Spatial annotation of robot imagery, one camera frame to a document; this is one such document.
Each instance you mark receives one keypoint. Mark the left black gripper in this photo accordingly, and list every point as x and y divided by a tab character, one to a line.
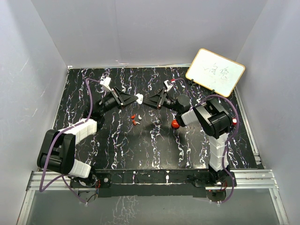
121	98

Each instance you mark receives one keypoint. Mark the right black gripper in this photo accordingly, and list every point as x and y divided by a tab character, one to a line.
154	101

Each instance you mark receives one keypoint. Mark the white earbud charging case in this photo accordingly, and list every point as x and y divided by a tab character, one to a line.
139	98

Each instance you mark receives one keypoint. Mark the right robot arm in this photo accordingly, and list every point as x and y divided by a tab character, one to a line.
216	123

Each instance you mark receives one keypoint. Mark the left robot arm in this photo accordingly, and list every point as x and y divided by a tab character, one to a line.
57	153

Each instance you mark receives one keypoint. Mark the red ball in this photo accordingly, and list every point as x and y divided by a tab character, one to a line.
175	125

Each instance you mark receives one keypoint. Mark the small whiteboard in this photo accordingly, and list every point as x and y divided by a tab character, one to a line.
215	72

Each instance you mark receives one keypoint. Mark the red emergency stop button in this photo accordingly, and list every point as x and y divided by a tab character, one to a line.
234	121

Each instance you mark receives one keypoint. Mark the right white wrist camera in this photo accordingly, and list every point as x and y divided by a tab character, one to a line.
168	85

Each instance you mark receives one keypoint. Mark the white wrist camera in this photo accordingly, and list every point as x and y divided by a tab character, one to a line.
105	84
168	85

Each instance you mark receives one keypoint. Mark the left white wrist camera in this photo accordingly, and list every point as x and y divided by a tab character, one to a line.
105	84

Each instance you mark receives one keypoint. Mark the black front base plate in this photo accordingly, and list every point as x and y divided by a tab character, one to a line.
113	183

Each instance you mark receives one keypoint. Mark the aluminium frame rail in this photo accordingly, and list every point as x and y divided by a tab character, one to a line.
154	197

